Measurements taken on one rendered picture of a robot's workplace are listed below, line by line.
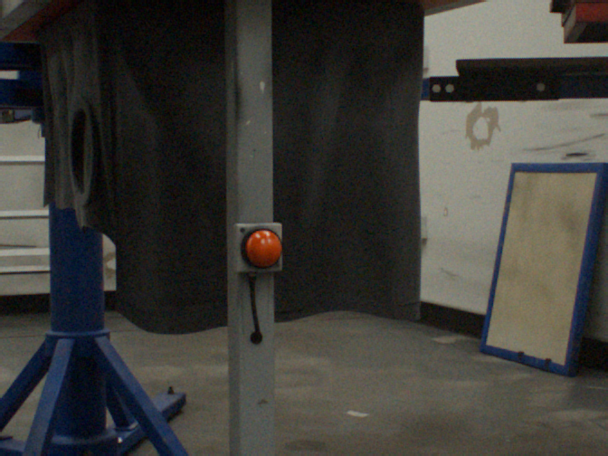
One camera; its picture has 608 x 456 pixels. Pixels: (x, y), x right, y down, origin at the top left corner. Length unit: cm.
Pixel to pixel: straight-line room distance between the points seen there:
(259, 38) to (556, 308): 326
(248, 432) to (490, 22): 395
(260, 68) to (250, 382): 33
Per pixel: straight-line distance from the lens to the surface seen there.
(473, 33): 525
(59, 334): 287
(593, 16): 254
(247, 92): 128
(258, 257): 124
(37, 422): 273
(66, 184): 185
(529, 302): 461
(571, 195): 449
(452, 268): 541
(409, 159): 167
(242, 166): 127
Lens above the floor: 74
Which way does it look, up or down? 3 degrees down
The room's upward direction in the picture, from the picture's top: straight up
